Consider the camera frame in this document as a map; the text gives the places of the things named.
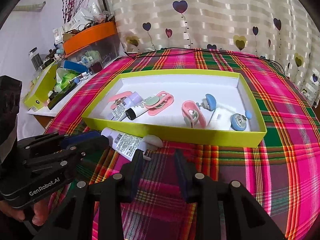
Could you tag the dark red jar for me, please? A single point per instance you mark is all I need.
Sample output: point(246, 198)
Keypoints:
point(95, 68)

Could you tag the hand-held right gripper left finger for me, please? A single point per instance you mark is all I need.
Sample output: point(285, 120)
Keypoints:
point(136, 177)

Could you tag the black flat case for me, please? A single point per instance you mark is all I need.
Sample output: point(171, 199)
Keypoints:
point(62, 96)

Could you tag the green tissue pack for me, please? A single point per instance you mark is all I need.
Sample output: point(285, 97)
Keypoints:
point(65, 78)

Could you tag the person's left hand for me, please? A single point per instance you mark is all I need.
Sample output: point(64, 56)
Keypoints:
point(37, 215)

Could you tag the orange-lidded storage box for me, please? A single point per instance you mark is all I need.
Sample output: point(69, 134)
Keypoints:
point(90, 33)

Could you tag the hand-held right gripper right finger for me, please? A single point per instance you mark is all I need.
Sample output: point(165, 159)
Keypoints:
point(182, 177)

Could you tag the small yellow-green box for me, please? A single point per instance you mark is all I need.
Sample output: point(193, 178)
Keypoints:
point(37, 92)

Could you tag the lilac tube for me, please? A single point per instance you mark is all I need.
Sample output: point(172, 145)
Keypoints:
point(125, 142)
point(120, 111)

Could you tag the white and blue gadget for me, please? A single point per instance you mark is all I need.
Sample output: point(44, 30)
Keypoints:
point(238, 122)

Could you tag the pink clip green oval pad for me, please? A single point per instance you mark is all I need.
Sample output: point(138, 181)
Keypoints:
point(156, 102)

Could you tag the blue box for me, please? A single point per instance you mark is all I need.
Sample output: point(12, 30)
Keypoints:
point(73, 66)

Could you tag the white tube black cap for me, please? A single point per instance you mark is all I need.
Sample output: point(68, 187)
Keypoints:
point(138, 110)

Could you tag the striped curtain with hearts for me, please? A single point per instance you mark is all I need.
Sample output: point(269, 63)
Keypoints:
point(225, 17)

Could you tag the light blue round toy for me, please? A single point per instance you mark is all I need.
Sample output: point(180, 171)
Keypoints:
point(85, 59)

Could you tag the plaid tablecloth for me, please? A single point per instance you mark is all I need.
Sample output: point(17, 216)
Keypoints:
point(250, 175)

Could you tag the yellow-green cardboard box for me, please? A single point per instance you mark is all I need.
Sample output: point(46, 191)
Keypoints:
point(200, 137)

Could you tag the purple dried branches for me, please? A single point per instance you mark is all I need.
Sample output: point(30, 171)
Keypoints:
point(69, 2)

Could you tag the white round gadget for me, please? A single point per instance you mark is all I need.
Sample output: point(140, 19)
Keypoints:
point(153, 141)

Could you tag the blue knob gadget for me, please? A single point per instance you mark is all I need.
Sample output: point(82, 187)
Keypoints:
point(211, 102)

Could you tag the black-lidded jar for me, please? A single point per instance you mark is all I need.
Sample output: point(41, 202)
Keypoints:
point(36, 58)

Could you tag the pile of assorted clutter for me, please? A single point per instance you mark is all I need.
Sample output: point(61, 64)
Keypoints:
point(82, 17)

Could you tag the small white tube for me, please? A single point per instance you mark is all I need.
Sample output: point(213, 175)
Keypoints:
point(81, 76)

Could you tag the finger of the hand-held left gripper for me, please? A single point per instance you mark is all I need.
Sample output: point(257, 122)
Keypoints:
point(92, 146)
point(80, 137)

